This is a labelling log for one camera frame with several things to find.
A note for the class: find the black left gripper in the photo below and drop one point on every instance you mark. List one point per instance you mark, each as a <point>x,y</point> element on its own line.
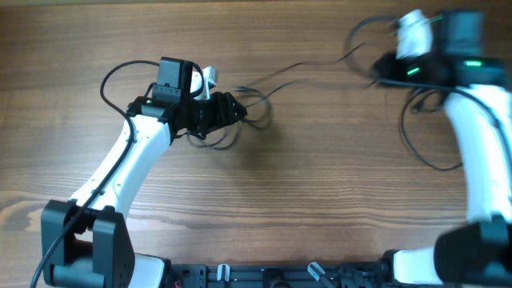
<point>224,114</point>

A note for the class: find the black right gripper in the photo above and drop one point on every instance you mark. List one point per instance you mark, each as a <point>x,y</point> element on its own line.
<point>381,66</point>

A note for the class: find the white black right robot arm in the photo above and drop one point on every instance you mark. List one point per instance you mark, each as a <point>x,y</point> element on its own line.
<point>445,55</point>

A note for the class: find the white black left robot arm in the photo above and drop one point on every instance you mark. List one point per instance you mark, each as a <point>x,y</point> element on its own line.
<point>85,241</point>

